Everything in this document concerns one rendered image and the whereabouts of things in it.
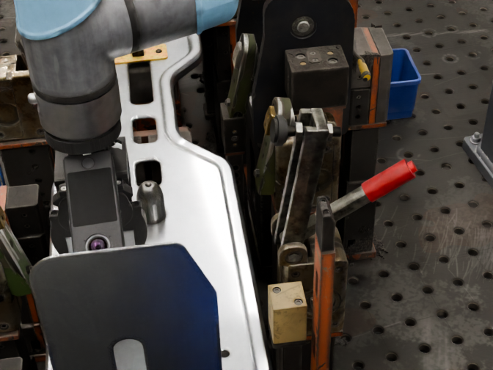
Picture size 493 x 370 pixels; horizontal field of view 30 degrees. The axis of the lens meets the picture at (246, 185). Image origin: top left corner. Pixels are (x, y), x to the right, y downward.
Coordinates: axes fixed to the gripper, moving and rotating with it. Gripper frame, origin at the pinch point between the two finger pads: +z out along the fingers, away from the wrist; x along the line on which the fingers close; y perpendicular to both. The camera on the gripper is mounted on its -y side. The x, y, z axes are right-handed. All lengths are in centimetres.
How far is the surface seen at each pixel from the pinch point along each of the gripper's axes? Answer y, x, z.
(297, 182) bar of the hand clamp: -2.0, -19.5, -13.0
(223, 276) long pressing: 1.5, -12.1, 2.4
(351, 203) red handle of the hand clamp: -0.9, -25.2, -8.4
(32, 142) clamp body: 37.9, 11.0, 8.9
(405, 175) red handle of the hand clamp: -1.2, -30.4, -11.7
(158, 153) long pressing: 23.8, -6.4, 2.0
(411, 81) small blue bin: 63, -52, 23
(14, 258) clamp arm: 4.2, 9.8, -1.4
